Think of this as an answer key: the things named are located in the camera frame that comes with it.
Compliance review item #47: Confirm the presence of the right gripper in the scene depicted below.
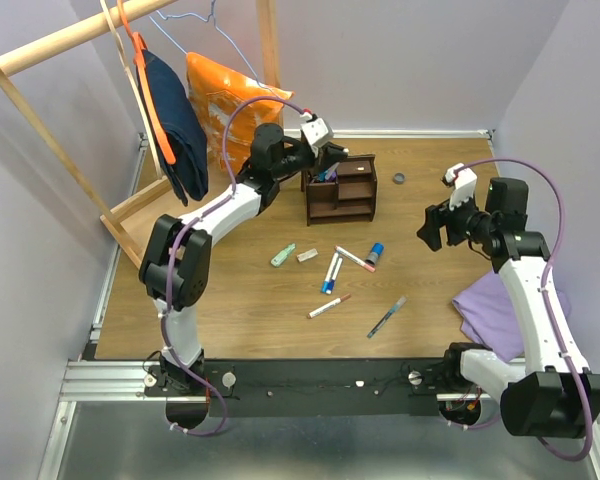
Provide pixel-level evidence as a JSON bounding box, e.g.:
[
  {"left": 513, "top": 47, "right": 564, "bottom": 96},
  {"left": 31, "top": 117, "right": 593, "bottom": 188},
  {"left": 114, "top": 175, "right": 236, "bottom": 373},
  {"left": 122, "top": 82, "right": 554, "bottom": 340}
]
[{"left": 416, "top": 186, "right": 496, "bottom": 251}]

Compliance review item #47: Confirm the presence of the clear blue pen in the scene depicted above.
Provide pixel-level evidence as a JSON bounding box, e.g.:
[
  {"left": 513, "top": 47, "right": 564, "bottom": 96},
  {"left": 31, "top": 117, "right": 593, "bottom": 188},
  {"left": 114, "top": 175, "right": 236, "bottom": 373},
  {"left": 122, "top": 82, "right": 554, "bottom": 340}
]
[{"left": 367, "top": 296, "right": 407, "bottom": 339}]

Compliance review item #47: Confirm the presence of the white brown marker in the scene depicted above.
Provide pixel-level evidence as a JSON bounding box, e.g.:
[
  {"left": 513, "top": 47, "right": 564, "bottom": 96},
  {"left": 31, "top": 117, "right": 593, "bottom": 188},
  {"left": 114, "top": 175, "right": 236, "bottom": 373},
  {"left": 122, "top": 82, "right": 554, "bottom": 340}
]
[{"left": 307, "top": 294, "right": 351, "bottom": 319}]

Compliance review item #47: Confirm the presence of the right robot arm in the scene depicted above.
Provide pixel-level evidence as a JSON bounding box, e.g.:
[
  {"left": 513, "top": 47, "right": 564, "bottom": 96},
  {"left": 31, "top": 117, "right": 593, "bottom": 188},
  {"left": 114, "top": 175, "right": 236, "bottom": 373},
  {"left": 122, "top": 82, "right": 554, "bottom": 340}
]
[{"left": 417, "top": 170, "right": 600, "bottom": 439}]

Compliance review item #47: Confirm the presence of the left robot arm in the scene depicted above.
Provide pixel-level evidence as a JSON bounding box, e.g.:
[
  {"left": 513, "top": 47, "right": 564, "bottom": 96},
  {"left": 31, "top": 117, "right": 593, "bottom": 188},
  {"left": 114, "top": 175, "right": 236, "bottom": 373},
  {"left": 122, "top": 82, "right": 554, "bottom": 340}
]
[{"left": 139, "top": 117, "right": 348, "bottom": 395}]

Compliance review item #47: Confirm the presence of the brown wooden desk organizer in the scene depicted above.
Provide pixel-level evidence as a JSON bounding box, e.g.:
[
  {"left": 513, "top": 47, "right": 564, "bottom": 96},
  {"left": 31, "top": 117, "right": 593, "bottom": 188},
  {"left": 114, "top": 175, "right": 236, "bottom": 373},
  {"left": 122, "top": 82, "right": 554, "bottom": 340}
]
[{"left": 301, "top": 154, "right": 378, "bottom": 226}]

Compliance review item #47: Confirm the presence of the grey round cap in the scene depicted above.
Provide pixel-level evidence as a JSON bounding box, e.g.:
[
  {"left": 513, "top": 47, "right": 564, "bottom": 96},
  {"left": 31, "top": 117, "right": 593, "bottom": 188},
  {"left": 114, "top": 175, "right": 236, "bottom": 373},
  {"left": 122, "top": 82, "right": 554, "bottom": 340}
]
[{"left": 393, "top": 173, "right": 406, "bottom": 185}]

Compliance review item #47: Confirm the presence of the blue grey glue stick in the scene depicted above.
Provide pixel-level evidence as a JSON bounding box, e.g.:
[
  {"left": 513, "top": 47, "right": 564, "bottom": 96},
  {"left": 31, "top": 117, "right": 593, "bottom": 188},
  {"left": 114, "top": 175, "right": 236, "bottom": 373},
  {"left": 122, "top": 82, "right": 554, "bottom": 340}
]
[{"left": 365, "top": 242, "right": 384, "bottom": 267}]

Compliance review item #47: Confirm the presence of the white pink marker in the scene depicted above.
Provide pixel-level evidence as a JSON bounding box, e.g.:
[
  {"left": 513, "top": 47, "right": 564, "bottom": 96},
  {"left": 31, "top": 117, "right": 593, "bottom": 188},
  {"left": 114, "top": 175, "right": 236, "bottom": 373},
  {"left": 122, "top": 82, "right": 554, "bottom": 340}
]
[{"left": 334, "top": 245, "right": 375, "bottom": 273}]

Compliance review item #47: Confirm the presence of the white eraser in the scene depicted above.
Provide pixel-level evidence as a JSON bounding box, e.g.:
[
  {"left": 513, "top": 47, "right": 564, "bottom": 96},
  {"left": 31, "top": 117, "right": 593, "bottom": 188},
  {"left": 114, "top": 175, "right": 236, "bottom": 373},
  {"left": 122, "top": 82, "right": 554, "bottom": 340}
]
[{"left": 297, "top": 249, "right": 318, "bottom": 263}]

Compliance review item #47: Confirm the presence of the white blue marker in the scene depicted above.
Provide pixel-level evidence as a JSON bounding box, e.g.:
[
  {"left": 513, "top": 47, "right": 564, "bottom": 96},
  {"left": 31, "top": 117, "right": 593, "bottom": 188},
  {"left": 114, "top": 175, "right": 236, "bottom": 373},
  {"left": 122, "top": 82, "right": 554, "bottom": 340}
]
[{"left": 321, "top": 252, "right": 339, "bottom": 294}]

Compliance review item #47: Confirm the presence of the green correction tape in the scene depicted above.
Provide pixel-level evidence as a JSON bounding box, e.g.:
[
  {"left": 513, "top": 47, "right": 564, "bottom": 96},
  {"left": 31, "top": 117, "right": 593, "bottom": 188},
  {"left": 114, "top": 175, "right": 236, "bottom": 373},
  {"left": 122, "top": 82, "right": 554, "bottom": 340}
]
[{"left": 270, "top": 243, "right": 296, "bottom": 268}]

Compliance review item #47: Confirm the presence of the purple cloth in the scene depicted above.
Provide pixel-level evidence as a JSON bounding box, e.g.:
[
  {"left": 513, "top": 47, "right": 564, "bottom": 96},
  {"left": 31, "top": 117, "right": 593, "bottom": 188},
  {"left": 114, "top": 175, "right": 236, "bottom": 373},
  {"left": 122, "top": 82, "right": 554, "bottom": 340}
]
[{"left": 452, "top": 272, "right": 572, "bottom": 362}]

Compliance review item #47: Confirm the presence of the white dark-blue marker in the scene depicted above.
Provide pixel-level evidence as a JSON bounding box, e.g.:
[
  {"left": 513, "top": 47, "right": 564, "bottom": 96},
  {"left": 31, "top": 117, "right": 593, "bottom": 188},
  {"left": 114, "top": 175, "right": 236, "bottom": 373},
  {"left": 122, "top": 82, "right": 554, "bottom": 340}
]
[{"left": 326, "top": 256, "right": 343, "bottom": 294}]

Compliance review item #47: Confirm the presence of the orange patterned garment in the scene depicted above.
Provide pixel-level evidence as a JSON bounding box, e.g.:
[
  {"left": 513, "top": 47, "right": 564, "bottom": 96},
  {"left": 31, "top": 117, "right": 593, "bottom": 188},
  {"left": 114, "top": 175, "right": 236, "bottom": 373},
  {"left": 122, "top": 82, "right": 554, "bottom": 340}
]
[{"left": 186, "top": 52, "right": 294, "bottom": 172}]

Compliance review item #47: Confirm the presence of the navy blue garment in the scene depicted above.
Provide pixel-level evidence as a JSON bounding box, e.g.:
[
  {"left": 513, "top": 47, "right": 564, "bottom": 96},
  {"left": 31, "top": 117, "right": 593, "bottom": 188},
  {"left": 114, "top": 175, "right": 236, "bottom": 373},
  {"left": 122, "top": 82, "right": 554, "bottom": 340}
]
[{"left": 142, "top": 50, "right": 209, "bottom": 206}]

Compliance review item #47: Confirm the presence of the orange hanger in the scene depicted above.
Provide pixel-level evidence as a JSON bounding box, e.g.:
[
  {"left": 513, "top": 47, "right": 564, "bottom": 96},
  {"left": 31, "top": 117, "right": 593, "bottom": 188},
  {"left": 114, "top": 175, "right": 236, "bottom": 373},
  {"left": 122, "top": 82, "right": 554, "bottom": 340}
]
[{"left": 115, "top": 0, "right": 179, "bottom": 165}]

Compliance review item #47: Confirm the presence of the beige hanger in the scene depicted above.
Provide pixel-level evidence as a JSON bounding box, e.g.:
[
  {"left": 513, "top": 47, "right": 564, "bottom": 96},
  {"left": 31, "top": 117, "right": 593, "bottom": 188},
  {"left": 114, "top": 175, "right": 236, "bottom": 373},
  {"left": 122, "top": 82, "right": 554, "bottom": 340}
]
[{"left": 99, "top": 0, "right": 164, "bottom": 180}]

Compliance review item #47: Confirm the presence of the wooden clothes rack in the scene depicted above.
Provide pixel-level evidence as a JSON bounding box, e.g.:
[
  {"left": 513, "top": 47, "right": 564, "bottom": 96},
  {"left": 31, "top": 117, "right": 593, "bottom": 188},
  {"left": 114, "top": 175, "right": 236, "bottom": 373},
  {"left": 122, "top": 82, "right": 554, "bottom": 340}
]
[{"left": 0, "top": 0, "right": 279, "bottom": 269}]

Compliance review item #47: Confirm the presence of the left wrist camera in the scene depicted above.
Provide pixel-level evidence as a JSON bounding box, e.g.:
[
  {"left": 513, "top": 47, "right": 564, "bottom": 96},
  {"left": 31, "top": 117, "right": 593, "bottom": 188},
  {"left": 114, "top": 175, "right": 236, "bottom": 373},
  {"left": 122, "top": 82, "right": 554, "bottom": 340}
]
[{"left": 300, "top": 110, "right": 334, "bottom": 148}]

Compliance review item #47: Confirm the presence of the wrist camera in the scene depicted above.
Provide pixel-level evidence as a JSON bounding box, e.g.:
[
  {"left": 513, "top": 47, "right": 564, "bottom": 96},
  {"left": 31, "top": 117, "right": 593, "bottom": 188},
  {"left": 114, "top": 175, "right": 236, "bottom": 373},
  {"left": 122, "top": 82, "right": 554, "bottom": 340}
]
[
  {"left": 300, "top": 110, "right": 334, "bottom": 148},
  {"left": 442, "top": 163, "right": 478, "bottom": 211}
]

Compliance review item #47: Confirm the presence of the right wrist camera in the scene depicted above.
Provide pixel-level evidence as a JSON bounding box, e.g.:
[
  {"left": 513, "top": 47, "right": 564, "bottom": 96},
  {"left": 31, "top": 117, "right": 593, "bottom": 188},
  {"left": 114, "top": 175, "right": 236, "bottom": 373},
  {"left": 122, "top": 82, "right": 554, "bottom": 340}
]
[{"left": 442, "top": 163, "right": 478, "bottom": 211}]

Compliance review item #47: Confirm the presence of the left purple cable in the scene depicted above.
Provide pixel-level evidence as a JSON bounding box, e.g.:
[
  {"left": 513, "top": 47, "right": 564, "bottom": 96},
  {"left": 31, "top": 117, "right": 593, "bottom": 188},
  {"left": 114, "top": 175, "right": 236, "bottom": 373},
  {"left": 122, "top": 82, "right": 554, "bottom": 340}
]
[{"left": 159, "top": 97, "right": 313, "bottom": 437}]

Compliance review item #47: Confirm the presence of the purple cable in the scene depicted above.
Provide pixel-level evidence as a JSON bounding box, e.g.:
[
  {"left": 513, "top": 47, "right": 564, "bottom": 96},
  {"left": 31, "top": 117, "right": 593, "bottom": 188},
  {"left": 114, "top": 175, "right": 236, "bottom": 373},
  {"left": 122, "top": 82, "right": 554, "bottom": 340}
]
[
  {"left": 454, "top": 158, "right": 595, "bottom": 462},
  {"left": 159, "top": 97, "right": 313, "bottom": 437}
]

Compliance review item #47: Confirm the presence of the blue wire hanger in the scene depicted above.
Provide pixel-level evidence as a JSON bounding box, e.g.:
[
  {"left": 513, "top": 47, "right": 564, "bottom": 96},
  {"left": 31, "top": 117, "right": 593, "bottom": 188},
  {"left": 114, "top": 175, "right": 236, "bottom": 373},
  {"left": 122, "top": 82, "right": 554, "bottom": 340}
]
[{"left": 148, "top": 1, "right": 279, "bottom": 97}]

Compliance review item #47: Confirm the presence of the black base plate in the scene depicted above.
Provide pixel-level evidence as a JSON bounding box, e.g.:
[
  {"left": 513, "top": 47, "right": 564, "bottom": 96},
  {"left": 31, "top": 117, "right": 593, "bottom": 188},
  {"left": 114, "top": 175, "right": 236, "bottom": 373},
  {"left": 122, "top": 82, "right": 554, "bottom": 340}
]
[{"left": 143, "top": 357, "right": 474, "bottom": 419}]

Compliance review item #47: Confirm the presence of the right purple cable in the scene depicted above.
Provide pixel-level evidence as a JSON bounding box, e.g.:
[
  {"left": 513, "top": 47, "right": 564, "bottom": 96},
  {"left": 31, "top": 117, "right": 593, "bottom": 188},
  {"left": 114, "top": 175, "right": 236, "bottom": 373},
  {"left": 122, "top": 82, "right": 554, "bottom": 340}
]
[{"left": 454, "top": 158, "right": 595, "bottom": 462}]

